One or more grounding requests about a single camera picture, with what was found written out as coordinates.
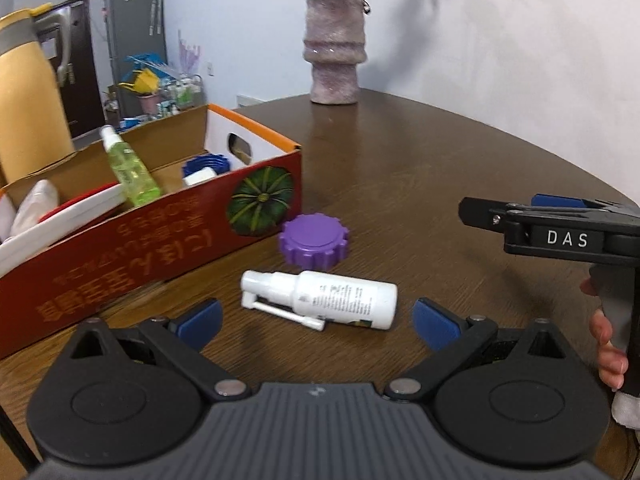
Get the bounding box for purple artificial flowers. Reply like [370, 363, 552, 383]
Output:
[177, 30, 203, 78]

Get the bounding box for yellow watering can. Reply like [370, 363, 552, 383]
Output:
[118, 69, 161, 96]

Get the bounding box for red and white lint brush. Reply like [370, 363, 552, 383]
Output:
[0, 184, 126, 276]

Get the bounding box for pink textured vase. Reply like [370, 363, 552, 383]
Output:
[303, 0, 368, 106]

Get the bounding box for yellow thermos jug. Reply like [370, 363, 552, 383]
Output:
[0, 4, 76, 186]

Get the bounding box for white spray bottle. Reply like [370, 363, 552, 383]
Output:
[241, 270, 398, 333]

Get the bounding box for green transparent bottle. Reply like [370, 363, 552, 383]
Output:
[100, 125, 163, 208]

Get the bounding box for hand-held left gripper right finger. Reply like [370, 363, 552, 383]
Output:
[382, 298, 568, 403]

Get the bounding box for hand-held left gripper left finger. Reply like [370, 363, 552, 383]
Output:
[70, 299, 253, 403]

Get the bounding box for red cardboard box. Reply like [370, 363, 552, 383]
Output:
[0, 103, 303, 361]

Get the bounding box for blue plastic item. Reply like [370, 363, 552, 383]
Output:
[125, 52, 171, 73]

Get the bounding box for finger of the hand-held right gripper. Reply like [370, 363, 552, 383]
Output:
[459, 197, 532, 234]
[531, 193, 640, 218]

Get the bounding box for person's right hand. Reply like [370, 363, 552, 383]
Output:
[580, 277, 630, 391]

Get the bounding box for purple ribbed cap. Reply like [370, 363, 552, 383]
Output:
[279, 213, 351, 269]

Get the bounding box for cream plastic box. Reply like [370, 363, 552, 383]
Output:
[10, 180, 58, 238]

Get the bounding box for dark brown door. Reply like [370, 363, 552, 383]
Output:
[32, 0, 106, 138]

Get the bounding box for grey refrigerator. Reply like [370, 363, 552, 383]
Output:
[104, 0, 168, 91]

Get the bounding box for metal storage cart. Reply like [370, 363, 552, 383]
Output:
[160, 74, 206, 111]

